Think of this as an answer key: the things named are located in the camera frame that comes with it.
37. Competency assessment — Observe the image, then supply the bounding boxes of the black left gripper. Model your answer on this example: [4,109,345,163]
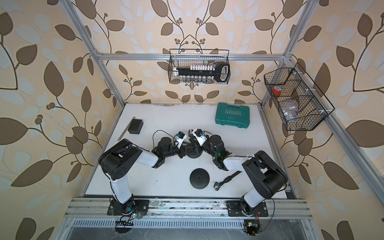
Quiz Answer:
[162,141,193,160]

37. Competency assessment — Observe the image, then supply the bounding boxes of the black round stand base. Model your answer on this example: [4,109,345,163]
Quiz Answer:
[186,147,203,159]

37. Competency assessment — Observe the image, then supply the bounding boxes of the black microphone stand pole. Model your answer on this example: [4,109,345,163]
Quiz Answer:
[188,130,196,148]

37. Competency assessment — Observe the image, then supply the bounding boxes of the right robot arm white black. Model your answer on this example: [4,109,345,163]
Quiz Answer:
[192,133,288,217]

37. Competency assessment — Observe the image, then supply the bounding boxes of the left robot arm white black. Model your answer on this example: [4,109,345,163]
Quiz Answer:
[99,135,187,216]

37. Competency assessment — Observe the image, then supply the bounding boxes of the green plastic tool case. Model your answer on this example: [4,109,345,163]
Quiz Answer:
[215,103,250,129]

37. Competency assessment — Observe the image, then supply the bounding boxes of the small black box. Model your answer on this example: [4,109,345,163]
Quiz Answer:
[128,119,144,135]

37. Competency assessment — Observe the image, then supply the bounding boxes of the red item in basket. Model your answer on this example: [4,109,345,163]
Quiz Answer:
[273,86,283,96]

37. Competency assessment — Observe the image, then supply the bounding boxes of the plastic bag in basket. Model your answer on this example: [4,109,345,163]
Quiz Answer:
[280,99,299,121]

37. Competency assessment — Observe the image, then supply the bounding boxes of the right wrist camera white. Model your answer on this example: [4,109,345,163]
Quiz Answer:
[192,129,207,147]

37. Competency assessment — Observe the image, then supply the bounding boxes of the socket set rail black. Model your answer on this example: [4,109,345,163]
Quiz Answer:
[168,62,231,84]

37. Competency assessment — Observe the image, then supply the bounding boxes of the black wire basket back wall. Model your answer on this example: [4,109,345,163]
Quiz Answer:
[168,48,231,84]

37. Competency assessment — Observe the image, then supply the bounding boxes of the black wire basket wall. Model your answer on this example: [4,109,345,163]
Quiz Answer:
[168,48,231,84]
[264,63,335,131]

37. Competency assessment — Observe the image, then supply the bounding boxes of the black wire basket right wall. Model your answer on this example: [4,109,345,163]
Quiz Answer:
[264,63,335,131]

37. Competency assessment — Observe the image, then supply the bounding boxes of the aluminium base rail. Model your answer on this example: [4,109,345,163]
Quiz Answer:
[64,198,313,230]

